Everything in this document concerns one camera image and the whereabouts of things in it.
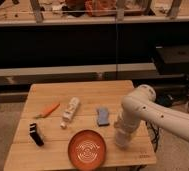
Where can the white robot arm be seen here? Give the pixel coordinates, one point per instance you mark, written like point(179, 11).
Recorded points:
point(140, 105)

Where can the blue eraser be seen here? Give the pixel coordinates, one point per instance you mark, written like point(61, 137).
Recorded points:
point(103, 114)

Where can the white plastic bottle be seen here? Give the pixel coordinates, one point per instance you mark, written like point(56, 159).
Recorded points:
point(69, 112)

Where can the wooden table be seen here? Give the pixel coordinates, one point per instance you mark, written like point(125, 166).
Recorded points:
point(25, 155)

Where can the orange carrot toy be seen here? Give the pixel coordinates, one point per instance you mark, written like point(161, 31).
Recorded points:
point(48, 110)

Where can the orange ribbed plate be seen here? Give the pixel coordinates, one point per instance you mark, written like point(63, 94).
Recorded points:
point(87, 150)

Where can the black stapler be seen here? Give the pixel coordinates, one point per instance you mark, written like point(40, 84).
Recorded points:
point(33, 131)

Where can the red cluttered items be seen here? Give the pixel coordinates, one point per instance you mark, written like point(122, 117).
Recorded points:
point(92, 8)

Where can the black box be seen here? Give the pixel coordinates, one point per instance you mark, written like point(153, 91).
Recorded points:
point(172, 60)

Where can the long shelf bench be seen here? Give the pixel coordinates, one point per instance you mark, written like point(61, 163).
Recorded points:
point(49, 12)

